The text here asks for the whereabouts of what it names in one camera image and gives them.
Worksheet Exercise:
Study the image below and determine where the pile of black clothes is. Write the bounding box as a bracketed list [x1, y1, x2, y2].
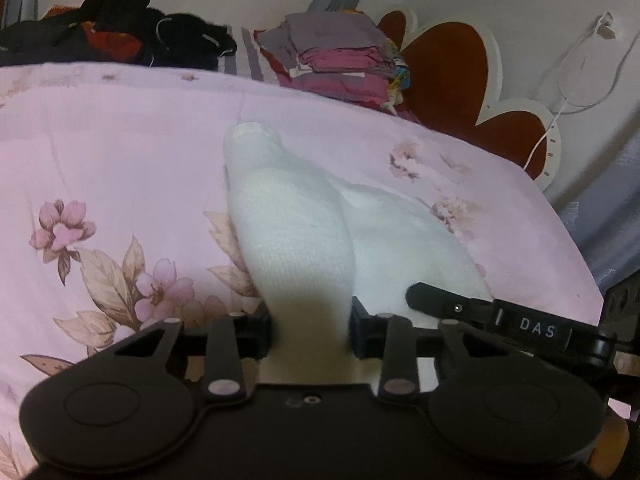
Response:
[0, 0, 238, 72]

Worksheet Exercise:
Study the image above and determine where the pink floral blanket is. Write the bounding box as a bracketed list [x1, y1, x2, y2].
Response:
[0, 62, 606, 480]

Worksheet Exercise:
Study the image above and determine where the red and white headboard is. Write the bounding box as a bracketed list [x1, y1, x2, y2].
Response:
[376, 7, 563, 193]

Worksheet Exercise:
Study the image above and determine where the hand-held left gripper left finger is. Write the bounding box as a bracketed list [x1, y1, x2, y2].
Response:
[112, 300, 273, 405]

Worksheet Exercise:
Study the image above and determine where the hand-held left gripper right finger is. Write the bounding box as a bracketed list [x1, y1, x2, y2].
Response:
[349, 296, 507, 407]

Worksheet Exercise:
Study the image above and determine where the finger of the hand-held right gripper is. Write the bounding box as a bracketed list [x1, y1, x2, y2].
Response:
[406, 282, 619, 370]

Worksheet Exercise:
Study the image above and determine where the white cable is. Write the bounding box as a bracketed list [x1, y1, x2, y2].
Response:
[522, 10, 635, 172]

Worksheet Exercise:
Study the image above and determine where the white knitted baby garment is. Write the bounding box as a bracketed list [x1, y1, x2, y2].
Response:
[222, 121, 495, 386]

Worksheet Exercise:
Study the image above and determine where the stack of folded clothes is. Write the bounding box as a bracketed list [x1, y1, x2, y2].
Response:
[254, 9, 415, 112]

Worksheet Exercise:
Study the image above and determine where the red orange garment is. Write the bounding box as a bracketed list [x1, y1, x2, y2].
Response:
[80, 21, 147, 65]

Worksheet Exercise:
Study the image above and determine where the grey striped cloth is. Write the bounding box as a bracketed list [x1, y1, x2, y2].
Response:
[220, 26, 283, 82]

